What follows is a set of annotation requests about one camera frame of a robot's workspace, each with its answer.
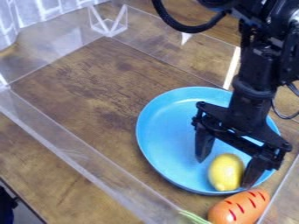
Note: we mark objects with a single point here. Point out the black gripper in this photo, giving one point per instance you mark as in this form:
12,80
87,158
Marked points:
217,123

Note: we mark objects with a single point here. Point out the yellow toy lemon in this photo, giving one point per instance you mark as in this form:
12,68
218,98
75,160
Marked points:
226,172

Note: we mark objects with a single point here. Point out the blue oval tray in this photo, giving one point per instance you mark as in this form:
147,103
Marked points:
166,137

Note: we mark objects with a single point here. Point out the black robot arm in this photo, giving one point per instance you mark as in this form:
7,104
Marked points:
269,27

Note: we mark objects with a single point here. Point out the orange toy carrot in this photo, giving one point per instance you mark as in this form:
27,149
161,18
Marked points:
242,208

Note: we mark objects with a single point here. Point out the dark object at lower left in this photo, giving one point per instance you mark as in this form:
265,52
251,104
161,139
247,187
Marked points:
7,206

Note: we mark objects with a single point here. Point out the white patterned curtain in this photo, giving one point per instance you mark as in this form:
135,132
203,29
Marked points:
22,13

